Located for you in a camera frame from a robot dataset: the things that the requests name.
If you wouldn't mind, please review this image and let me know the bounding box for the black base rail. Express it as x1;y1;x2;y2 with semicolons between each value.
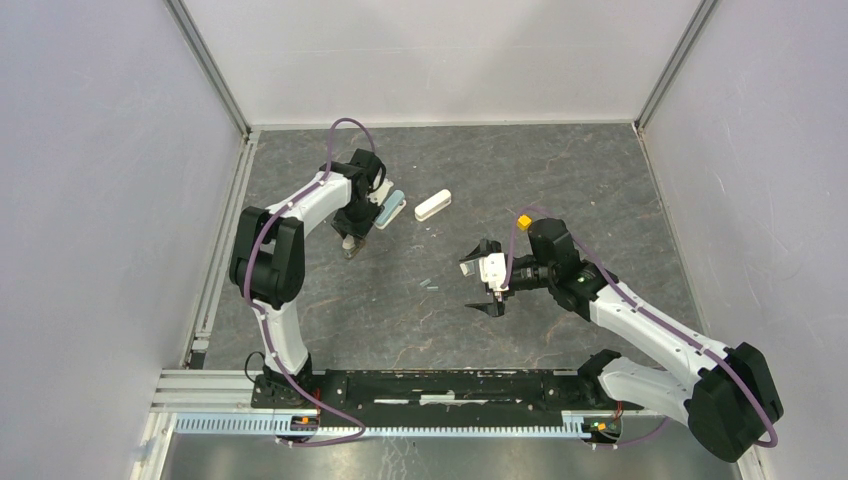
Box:
251;369;639;429

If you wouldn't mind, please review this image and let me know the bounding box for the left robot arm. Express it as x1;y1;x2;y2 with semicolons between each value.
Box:
229;149;386;408

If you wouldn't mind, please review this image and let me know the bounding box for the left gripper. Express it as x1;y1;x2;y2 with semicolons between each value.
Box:
331;195;384;246

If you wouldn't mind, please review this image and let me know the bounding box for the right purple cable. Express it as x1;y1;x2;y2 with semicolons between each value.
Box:
500;205;780;450

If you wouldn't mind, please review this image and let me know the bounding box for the small beige stapler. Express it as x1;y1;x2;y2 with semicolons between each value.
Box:
342;236;366;260

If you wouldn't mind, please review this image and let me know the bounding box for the white stapler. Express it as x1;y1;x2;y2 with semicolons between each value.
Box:
414;189;452;222

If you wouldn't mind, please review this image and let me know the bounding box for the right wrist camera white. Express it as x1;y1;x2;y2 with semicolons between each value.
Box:
477;252;509;293

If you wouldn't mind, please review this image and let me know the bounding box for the staple box grey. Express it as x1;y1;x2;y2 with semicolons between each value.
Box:
460;259;479;277

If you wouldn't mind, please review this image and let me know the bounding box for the yellow cube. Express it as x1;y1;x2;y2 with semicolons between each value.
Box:
515;214;533;232

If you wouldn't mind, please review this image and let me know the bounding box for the white cable tray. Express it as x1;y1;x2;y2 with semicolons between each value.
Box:
173;412;621;440

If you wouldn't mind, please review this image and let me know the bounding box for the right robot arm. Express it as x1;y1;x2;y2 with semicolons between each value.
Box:
459;215;784;463

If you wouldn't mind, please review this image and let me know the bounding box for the light blue stapler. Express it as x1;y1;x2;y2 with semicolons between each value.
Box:
368;180;407;230

